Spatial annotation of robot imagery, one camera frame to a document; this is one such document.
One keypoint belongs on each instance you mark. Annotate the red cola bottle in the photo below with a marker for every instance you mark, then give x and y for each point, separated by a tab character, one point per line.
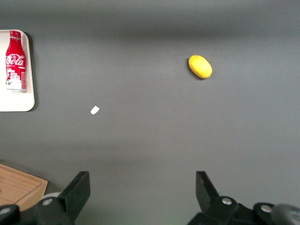
15	63

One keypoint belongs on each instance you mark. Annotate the yellow lemon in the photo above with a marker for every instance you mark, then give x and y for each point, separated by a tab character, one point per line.
200	66

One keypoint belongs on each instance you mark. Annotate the white plastic tray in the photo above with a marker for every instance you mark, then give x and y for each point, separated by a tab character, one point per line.
14	103

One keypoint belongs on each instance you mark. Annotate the wooden board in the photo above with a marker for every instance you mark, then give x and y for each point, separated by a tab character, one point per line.
18	185

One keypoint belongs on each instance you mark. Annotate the small white paper scrap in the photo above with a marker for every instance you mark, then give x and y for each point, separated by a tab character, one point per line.
94	110

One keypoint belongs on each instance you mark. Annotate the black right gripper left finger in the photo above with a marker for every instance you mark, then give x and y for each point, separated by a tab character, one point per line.
75	194

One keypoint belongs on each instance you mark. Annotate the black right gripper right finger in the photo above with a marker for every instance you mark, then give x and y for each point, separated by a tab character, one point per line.
207	192

